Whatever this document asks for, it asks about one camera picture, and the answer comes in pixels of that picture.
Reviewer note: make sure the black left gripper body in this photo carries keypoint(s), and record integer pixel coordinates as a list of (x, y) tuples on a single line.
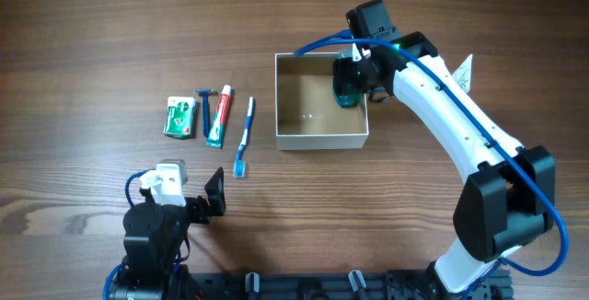
[(201, 206)]

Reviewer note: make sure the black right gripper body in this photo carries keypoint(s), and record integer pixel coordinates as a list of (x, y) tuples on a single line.
[(349, 77)]

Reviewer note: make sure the green white soap box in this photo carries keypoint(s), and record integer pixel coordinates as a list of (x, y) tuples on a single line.
[(180, 117)]

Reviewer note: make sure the blue Listerine mouthwash bottle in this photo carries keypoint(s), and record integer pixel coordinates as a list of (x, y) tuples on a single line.
[(346, 96)]

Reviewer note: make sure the white lotion tube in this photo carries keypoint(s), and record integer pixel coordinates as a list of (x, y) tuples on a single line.
[(462, 75)]

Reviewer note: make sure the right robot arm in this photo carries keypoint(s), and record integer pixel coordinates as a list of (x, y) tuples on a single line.
[(506, 212)]

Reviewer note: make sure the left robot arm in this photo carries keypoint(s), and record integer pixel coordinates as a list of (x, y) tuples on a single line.
[(155, 230)]

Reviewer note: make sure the white square container box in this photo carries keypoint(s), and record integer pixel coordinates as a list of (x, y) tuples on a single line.
[(307, 116)]

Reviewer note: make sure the blue white toothbrush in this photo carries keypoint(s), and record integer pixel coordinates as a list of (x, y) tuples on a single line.
[(240, 166)]

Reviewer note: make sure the red green toothpaste tube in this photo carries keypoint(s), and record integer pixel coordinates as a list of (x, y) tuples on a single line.
[(216, 134)]

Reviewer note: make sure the blue disposable razor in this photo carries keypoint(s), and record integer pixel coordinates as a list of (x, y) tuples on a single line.
[(205, 93)]

